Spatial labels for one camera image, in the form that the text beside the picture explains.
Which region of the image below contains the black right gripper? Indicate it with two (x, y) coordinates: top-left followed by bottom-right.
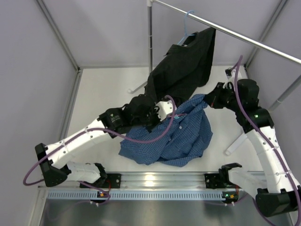
(202, 83), (243, 113)

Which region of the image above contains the blue checked shirt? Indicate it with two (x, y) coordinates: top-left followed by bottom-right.
(119, 94), (213, 167)

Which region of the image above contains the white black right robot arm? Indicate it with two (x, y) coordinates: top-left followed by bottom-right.
(204, 79), (301, 217)

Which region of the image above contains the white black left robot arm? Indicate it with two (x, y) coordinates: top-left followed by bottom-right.
(35, 95), (174, 188)

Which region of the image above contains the black pinstriped shirt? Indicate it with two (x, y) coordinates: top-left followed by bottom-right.
(145, 27), (216, 106)

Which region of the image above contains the white left rack foot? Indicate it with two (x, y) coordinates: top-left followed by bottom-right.
(127, 82), (147, 94)

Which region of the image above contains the silver right rack pole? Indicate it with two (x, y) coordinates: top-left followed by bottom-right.
(268, 75), (301, 113)

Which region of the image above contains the silver rack pole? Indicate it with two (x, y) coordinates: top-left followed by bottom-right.
(268, 75), (301, 113)
(147, 0), (153, 73)

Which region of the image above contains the silver clothes rack top bar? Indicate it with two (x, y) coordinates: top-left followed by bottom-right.
(151, 0), (301, 65)

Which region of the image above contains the silver left rack pole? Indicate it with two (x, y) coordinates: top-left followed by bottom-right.
(147, 0), (153, 73)

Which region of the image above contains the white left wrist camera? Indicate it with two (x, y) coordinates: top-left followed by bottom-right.
(156, 100), (177, 121)

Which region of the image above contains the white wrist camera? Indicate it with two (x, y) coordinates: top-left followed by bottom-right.
(223, 68), (236, 90)
(156, 100), (177, 121)

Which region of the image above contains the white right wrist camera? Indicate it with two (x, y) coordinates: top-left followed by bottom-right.
(223, 68), (236, 90)

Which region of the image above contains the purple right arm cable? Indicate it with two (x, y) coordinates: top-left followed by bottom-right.
(230, 55), (301, 226)

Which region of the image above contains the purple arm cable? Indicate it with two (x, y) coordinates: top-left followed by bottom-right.
(230, 55), (301, 226)
(23, 94), (176, 205)

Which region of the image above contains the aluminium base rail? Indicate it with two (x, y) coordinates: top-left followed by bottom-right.
(37, 171), (294, 189)

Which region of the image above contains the blue wire hanger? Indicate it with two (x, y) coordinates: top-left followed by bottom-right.
(177, 10), (195, 46)

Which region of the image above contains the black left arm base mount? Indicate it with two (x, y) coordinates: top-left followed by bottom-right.
(84, 173), (121, 189)

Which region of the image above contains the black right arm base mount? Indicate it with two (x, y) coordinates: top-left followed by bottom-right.
(204, 173), (233, 189)

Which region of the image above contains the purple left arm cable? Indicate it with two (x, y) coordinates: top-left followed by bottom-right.
(23, 94), (176, 205)

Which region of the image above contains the grey slotted cable duct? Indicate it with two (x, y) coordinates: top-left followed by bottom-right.
(48, 190), (237, 201)

